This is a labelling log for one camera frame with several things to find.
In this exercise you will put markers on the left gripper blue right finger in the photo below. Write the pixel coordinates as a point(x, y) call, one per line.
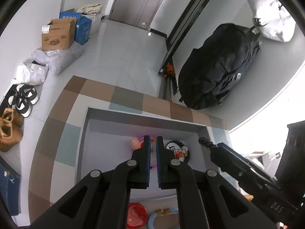
point(164, 157)

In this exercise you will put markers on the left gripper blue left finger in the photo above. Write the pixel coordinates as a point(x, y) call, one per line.
point(145, 162)

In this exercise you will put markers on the pink pig figurine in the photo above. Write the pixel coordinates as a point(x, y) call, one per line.
point(136, 143)

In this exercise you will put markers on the red round badge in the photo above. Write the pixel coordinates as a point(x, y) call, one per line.
point(137, 216)

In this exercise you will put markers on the grey cardboard box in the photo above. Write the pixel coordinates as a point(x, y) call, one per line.
point(110, 137)

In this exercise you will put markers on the black coat rack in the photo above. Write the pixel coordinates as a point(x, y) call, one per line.
point(189, 16)

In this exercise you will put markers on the checkered table cloth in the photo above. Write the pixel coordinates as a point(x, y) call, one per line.
point(53, 167)

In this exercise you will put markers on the black backpack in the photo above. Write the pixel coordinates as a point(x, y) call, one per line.
point(211, 71)

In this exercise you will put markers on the dark blue shoe box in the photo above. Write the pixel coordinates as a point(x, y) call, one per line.
point(10, 188)

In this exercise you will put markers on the black white sandal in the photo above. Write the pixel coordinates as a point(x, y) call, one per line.
point(19, 103)
point(28, 92)

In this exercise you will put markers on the brown shoe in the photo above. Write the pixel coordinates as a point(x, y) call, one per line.
point(11, 115)
point(10, 136)

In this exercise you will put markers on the white plastic bag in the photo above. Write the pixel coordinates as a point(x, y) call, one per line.
point(30, 73)
point(58, 60)

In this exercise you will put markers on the blue cardboard box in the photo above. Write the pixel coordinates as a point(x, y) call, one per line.
point(82, 28)

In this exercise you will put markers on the grey door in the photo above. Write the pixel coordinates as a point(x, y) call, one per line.
point(137, 13)

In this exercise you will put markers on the white hanging bag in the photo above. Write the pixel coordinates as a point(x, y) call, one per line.
point(272, 20)

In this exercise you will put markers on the brown cardboard box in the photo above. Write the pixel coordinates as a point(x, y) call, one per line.
point(58, 34)

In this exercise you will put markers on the beige cloth bag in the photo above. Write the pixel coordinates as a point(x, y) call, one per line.
point(93, 12)

